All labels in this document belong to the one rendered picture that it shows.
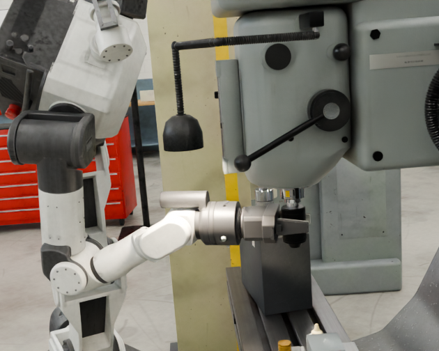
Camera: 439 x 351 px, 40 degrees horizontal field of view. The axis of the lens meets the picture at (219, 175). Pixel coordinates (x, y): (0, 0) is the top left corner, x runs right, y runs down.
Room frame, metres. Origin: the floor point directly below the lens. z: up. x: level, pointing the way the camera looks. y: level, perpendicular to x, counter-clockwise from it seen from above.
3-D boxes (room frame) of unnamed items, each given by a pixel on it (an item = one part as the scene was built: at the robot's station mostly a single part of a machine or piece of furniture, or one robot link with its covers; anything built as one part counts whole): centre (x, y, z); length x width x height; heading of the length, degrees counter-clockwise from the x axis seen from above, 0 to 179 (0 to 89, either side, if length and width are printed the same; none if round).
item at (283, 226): (1.11, -0.13, 1.23); 0.06 x 0.02 x 0.03; 78
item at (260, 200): (1.50, -0.11, 1.18); 0.05 x 0.05 x 0.06
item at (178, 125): (1.08, 0.06, 1.43); 0.07 x 0.07 x 0.06
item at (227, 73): (1.14, -0.03, 1.45); 0.04 x 0.04 x 0.21; 3
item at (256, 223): (1.16, -0.05, 1.23); 0.13 x 0.12 x 0.10; 168
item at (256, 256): (1.45, -0.12, 1.05); 0.22 x 0.12 x 0.20; 11
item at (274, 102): (1.14, -0.14, 1.47); 0.21 x 0.19 x 0.32; 3
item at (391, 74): (1.15, -0.33, 1.47); 0.24 x 0.19 x 0.26; 3
